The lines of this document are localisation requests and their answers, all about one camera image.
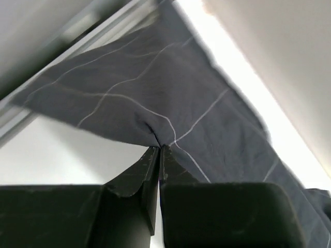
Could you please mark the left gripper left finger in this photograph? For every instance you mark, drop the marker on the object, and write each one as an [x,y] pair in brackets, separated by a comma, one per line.
[140,179]

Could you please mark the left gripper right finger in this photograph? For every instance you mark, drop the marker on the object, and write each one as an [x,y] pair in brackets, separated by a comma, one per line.
[171,172]

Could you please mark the dark grey checked pillowcase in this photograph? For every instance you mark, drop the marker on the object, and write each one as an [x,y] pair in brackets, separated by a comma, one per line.
[156,86]

